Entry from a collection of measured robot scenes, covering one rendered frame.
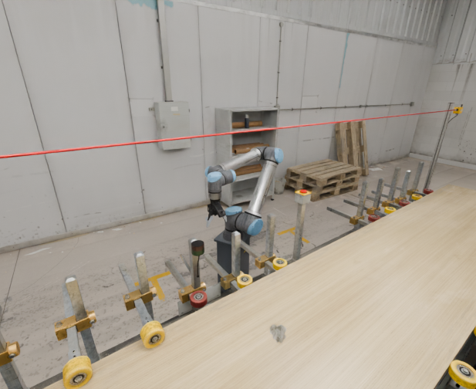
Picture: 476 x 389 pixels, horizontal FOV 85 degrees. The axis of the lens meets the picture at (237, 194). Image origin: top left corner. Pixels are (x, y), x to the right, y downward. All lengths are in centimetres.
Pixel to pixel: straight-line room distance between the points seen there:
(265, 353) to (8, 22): 357
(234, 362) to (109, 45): 341
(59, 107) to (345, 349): 346
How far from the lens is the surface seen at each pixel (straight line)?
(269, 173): 211
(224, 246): 229
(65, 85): 366
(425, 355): 133
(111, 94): 369
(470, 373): 136
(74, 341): 123
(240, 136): 439
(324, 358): 117
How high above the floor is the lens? 181
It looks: 22 degrees down
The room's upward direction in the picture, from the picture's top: straight up
